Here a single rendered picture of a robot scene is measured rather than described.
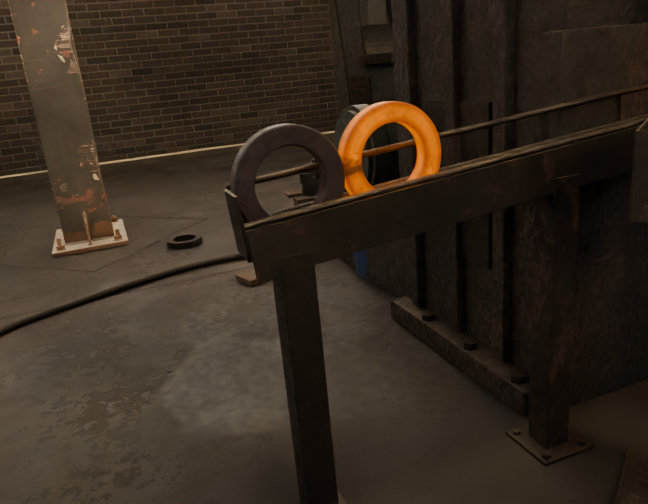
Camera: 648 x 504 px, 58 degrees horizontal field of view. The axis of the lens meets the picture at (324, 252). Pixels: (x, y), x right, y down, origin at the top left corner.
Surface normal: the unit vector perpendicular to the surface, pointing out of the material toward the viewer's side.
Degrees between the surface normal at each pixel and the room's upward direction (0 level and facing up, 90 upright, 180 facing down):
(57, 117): 90
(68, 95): 90
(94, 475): 0
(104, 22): 90
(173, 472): 0
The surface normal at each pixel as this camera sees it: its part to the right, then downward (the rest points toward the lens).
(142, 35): 0.37, 0.26
